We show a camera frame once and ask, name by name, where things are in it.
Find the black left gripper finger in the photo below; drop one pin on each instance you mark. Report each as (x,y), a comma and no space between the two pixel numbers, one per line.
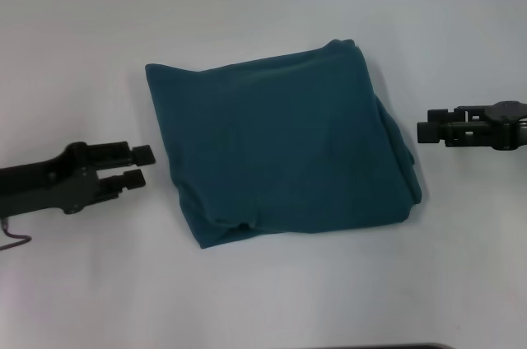
(131,180)
(144,155)

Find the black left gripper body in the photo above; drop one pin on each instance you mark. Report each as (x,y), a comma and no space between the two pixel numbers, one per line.
(41,184)

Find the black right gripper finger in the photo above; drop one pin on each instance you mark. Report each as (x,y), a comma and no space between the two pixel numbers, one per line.
(442,114)
(428,131)

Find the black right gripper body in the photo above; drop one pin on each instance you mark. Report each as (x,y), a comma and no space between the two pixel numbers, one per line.
(508,127)

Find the teal t-shirt with beige print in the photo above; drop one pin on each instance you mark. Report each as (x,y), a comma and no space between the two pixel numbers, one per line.
(280,139)

